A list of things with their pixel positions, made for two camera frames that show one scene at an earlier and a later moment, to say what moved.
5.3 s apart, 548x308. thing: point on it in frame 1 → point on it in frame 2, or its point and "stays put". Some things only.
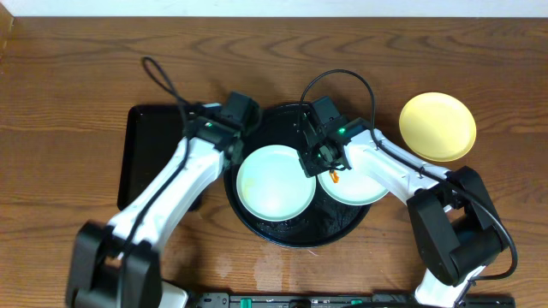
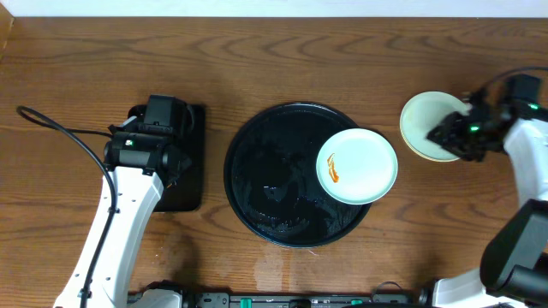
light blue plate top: [272, 184] → [421, 114]
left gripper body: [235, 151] → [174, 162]
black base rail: [341, 299] stays put
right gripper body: [314, 160] → [471, 139]
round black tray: [324, 222] stays put
